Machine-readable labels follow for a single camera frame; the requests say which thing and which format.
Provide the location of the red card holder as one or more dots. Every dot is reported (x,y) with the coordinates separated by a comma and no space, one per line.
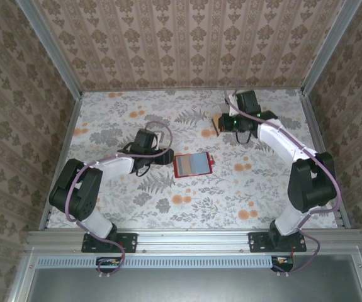
(193,176)

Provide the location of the light blue credit card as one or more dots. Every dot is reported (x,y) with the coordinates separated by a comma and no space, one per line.
(202,164)

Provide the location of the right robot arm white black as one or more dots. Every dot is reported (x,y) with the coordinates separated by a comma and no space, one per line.
(278,138)

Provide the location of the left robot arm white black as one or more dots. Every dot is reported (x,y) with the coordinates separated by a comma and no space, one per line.
(99,225)

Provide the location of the floral patterned table cover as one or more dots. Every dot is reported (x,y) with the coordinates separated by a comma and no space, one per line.
(199,204)

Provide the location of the grey metal panel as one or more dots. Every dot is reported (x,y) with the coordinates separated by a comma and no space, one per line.
(187,286)

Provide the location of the aluminium side rail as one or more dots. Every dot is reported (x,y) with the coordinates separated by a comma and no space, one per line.
(317,126)
(61,141)

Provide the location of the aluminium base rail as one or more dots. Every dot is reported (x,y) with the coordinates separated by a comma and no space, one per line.
(193,240)

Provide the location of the aluminium corner post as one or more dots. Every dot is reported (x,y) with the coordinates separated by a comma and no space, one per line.
(324,47)
(51,47)

